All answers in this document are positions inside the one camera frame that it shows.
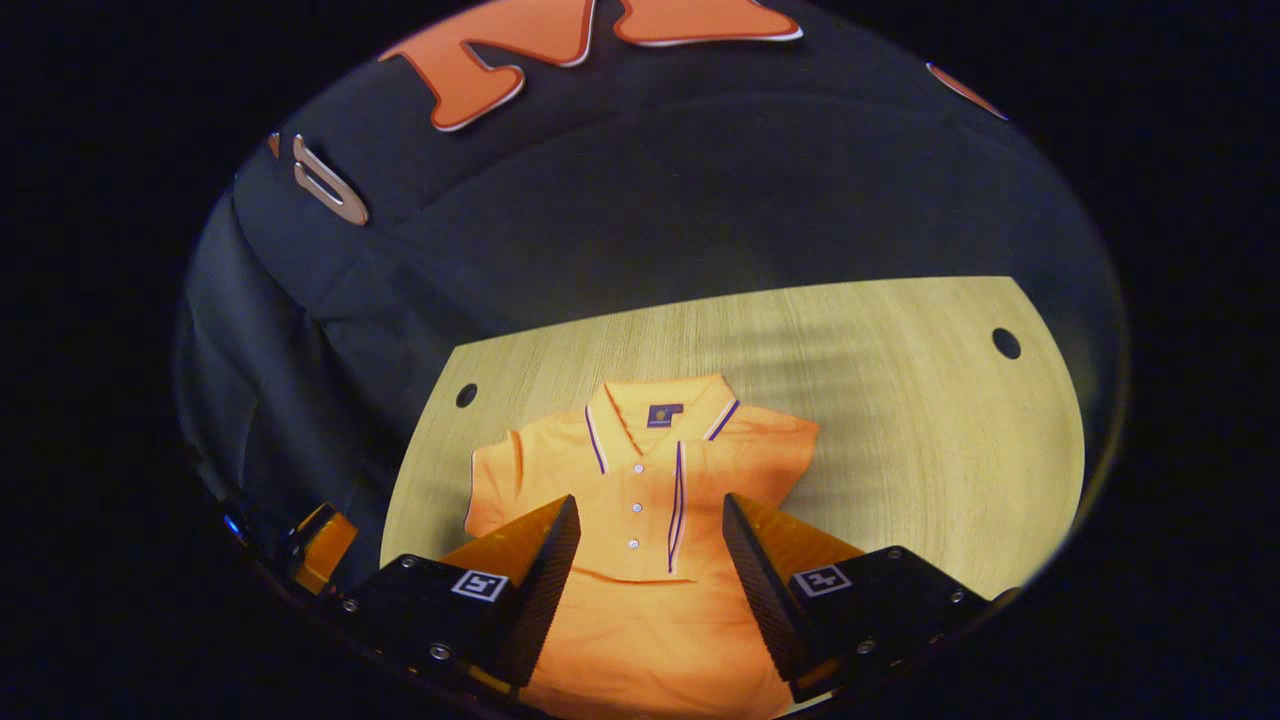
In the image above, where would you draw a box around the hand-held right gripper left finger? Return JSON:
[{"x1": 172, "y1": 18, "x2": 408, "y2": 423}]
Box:
[{"x1": 335, "y1": 494, "x2": 583, "y2": 691}]

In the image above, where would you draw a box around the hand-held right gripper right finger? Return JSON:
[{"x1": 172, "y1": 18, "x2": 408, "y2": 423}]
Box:
[{"x1": 722, "y1": 492, "x2": 996, "y2": 703}]

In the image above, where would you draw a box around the orange T-shirt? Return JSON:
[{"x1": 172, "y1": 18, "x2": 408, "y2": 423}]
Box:
[{"x1": 463, "y1": 373, "x2": 823, "y2": 720}]

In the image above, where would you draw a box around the black backdrop cloth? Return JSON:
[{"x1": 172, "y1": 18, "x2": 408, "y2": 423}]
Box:
[{"x1": 175, "y1": 0, "x2": 1126, "y2": 591}]

